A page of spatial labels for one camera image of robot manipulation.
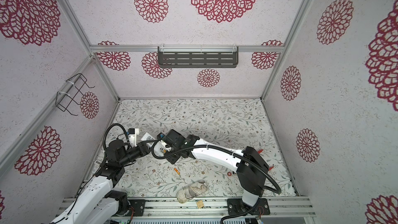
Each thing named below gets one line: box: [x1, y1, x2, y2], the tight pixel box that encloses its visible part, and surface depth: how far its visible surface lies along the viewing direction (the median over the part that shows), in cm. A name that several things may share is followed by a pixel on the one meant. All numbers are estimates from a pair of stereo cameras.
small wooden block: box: [196, 200, 205, 209], surface depth 76 cm
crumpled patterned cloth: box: [176, 179, 208, 204], surface depth 78 cm
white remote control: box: [140, 132, 156, 148], surface depth 77 cm
